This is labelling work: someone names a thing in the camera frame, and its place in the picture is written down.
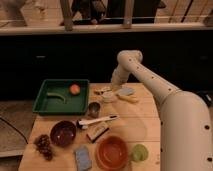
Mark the blue sponge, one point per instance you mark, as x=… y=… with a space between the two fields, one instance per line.
x=82 y=158

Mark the orange fruit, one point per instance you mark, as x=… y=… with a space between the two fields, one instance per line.
x=74 y=89

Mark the small metal cup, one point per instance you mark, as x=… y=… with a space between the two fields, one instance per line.
x=94 y=109

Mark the green bean pod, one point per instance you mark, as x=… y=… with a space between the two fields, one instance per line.
x=56 y=95

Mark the light blue cloth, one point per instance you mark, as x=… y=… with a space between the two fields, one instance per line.
x=125 y=91

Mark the white paper cup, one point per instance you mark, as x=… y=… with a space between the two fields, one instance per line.
x=108 y=97

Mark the green plastic cup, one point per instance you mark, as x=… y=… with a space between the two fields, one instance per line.
x=139 y=153

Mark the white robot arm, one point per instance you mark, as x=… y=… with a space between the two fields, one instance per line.
x=186 y=140

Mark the green plastic tray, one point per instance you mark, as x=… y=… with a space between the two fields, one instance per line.
x=75 y=104

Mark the bunch of dark grapes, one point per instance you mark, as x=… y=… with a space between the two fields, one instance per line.
x=43 y=146

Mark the dark purple bowl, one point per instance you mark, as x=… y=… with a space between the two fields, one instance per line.
x=63 y=133

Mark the brown chalkboard eraser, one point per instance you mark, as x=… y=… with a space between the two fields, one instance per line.
x=96 y=131

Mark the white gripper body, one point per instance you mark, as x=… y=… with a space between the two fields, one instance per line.
x=116 y=82

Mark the yellow banana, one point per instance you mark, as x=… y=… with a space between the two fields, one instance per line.
x=127 y=98

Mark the orange plastic bowl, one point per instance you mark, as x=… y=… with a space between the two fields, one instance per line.
x=111 y=153

